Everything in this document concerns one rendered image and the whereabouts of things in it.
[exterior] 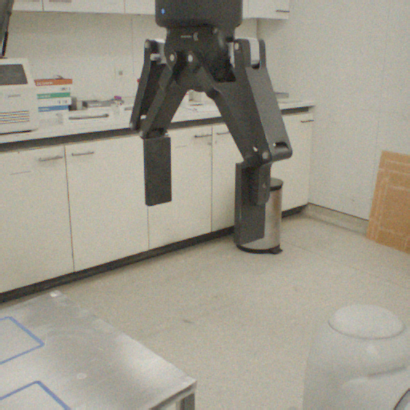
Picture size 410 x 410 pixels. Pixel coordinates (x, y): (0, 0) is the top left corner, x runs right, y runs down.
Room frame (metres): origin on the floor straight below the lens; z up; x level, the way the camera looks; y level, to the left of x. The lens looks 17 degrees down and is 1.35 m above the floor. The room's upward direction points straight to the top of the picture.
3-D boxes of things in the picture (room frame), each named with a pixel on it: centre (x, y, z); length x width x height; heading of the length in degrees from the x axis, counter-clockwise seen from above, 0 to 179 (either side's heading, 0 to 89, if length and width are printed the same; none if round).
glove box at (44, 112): (3.14, 0.93, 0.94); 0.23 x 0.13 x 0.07; 134
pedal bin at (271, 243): (3.29, -0.40, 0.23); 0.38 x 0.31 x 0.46; 39
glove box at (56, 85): (3.16, 0.89, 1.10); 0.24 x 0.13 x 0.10; 128
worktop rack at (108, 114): (2.95, 0.65, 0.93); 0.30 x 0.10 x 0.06; 121
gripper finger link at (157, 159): (0.52, 0.04, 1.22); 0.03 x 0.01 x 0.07; 129
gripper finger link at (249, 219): (0.42, -0.04, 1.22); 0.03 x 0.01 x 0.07; 129
